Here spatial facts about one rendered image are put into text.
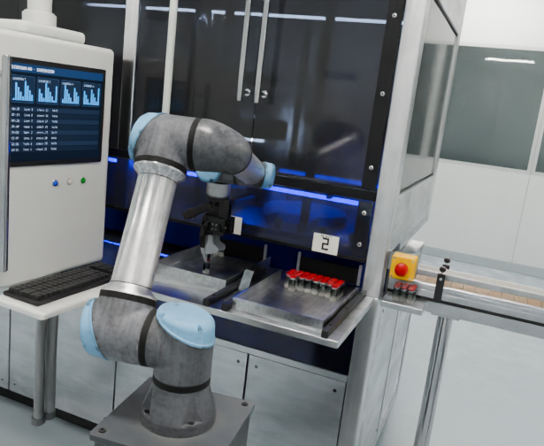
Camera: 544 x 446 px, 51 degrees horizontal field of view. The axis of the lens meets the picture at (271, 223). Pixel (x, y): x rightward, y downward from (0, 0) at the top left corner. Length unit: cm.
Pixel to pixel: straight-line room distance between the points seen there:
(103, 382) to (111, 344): 128
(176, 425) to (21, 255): 92
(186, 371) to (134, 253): 26
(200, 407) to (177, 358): 12
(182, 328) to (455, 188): 543
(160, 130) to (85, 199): 84
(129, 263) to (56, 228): 82
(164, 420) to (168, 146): 55
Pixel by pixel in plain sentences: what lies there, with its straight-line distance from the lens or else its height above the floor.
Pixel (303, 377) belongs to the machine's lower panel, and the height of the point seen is 55.
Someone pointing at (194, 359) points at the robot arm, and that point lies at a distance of 113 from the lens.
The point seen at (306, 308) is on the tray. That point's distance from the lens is 164.
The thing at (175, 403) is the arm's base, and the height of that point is 86.
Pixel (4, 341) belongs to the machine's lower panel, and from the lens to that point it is 275.
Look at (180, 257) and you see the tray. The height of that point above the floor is 89.
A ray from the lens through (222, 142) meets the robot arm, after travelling 123.
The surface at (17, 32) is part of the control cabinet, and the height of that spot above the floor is 155.
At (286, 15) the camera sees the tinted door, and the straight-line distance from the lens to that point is 188.
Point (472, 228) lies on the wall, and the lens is 640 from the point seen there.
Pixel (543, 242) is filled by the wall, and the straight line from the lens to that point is 642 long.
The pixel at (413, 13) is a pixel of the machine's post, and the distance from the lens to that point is 176.
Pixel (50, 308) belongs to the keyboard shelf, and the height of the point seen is 80.
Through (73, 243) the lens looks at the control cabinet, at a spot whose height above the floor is 89.
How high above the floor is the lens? 144
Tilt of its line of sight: 12 degrees down
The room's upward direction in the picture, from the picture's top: 7 degrees clockwise
